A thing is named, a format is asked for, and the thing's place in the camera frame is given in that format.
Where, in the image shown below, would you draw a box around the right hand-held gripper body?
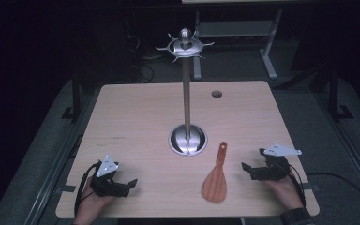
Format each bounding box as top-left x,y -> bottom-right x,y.
257,142 -> 303,182

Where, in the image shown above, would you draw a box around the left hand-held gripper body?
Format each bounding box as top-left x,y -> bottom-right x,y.
89,154 -> 122,198

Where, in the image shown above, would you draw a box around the person's right hand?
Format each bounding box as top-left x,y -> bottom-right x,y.
263,178 -> 305,216

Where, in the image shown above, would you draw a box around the person's left hand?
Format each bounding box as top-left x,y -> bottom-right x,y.
73,176 -> 117,225

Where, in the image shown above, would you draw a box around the grey tape piece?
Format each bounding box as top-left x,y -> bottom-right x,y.
55,184 -> 77,195
302,183 -> 323,193

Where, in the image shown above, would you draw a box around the wooden rice spatula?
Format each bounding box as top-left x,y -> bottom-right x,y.
201,141 -> 229,204

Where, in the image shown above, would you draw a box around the black wristband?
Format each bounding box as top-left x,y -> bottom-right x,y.
278,206 -> 315,225

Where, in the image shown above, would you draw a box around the black metal stand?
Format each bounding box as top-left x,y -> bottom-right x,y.
327,60 -> 354,122
61,78 -> 83,122

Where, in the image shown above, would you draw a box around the metal utensil rack stand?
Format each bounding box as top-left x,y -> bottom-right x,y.
155,27 -> 216,158

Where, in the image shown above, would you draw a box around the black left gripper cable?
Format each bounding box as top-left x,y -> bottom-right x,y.
74,160 -> 103,218

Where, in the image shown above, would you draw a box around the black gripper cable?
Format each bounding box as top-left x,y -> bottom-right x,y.
74,160 -> 103,218
285,163 -> 360,215

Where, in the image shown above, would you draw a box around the aluminium floor rail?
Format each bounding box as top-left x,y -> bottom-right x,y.
310,90 -> 360,214
24,90 -> 98,225

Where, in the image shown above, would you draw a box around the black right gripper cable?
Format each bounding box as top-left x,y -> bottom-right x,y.
285,163 -> 360,215

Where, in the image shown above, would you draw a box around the white desk frame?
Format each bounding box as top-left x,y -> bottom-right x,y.
192,8 -> 284,81

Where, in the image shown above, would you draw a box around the black floor cables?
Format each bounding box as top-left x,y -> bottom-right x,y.
126,32 -> 156,84

